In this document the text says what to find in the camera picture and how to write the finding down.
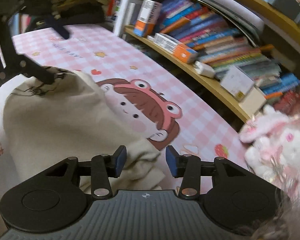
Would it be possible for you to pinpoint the row of colourful books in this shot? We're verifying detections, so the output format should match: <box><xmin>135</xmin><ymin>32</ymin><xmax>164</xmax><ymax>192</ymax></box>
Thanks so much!
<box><xmin>154</xmin><ymin>0</ymin><xmax>300</xmax><ymax>96</ymax></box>

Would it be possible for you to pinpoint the red book box set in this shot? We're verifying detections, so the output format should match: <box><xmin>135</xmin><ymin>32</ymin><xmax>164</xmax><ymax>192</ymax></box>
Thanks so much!
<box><xmin>273</xmin><ymin>88</ymin><xmax>300</xmax><ymax>116</ymax></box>

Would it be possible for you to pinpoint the white power adapter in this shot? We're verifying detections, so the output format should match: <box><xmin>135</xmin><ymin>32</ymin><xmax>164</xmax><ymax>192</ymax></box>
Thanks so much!
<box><xmin>193</xmin><ymin>61</ymin><xmax>216</xmax><ymax>79</ymax></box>

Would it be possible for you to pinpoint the small beige box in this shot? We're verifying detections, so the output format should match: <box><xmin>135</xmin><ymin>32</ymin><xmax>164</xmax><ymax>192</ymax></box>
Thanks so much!
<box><xmin>239</xmin><ymin>87</ymin><xmax>267</xmax><ymax>117</ymax></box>

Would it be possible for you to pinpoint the pink checkered table mat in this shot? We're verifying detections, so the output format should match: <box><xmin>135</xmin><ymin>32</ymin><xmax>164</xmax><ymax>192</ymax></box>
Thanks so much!
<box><xmin>0</xmin><ymin>23</ymin><xmax>251</xmax><ymax>230</ymax></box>

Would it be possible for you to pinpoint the pink white plush bunny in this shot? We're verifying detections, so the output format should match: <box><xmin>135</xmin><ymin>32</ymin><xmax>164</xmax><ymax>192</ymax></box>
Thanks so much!
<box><xmin>239</xmin><ymin>105</ymin><xmax>300</xmax><ymax>198</ymax></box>

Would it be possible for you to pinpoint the white tablet on books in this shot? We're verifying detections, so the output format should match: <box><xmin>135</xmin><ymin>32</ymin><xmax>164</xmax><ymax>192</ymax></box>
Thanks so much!
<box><xmin>187</xmin><ymin>0</ymin><xmax>266</xmax><ymax>32</ymax></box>

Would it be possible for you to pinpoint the tall white orange box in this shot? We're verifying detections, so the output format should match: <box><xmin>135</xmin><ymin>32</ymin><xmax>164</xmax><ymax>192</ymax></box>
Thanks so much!
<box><xmin>134</xmin><ymin>0</ymin><xmax>162</xmax><ymax>37</ymax></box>

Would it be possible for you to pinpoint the white cube box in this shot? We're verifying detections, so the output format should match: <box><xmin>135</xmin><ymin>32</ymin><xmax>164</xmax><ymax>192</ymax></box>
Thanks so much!
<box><xmin>220</xmin><ymin>66</ymin><xmax>255</xmax><ymax>102</ymax></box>

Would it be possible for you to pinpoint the flat white orange box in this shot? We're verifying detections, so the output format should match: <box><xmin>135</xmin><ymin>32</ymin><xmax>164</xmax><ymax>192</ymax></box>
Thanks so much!
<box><xmin>154</xmin><ymin>33</ymin><xmax>198</xmax><ymax>64</ymax></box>

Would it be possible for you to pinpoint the beige t-shirt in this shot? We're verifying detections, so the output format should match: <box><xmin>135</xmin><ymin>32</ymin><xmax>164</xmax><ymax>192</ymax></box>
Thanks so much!
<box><xmin>3</xmin><ymin>67</ymin><xmax>164</xmax><ymax>190</ymax></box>

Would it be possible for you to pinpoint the wooden white bookshelf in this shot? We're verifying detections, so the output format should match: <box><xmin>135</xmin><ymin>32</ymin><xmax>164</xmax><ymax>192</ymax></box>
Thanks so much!
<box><xmin>114</xmin><ymin>0</ymin><xmax>300</xmax><ymax>121</ymax></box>

